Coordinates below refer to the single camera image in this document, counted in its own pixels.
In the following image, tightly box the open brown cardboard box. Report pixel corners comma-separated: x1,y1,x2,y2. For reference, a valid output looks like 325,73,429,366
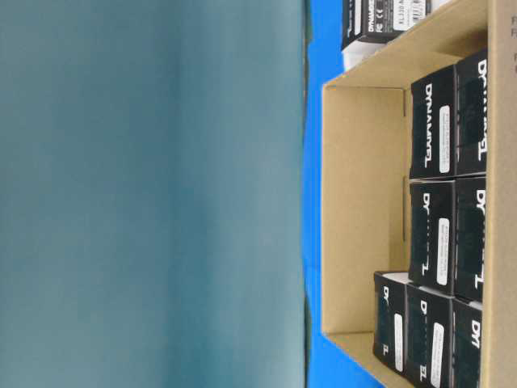
321,1,516,387

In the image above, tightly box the black Dynamixel box lower outer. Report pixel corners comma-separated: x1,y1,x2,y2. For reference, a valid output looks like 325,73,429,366
452,298,482,387

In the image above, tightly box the black Dynamixel box middle outer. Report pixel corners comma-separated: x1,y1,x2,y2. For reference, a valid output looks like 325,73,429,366
455,176,486,302

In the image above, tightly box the black Dynamixel box lower inner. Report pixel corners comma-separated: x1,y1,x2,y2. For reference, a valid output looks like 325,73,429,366
405,283,453,388

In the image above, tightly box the black Dynamixel box middle inner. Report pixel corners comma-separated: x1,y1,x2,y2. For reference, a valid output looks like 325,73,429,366
409,180,456,295

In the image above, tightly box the black white box outside carton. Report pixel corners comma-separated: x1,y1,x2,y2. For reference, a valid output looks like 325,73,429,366
341,0,432,70

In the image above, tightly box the black Dynamixel box upper inner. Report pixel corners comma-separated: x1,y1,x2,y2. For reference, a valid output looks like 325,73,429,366
410,65,456,179

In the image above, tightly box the black Dynamixel box with label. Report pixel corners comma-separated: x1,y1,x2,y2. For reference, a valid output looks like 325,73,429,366
372,271,409,375

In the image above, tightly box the black Dynamixel box upper outer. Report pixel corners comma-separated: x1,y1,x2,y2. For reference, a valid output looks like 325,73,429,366
456,48,489,175

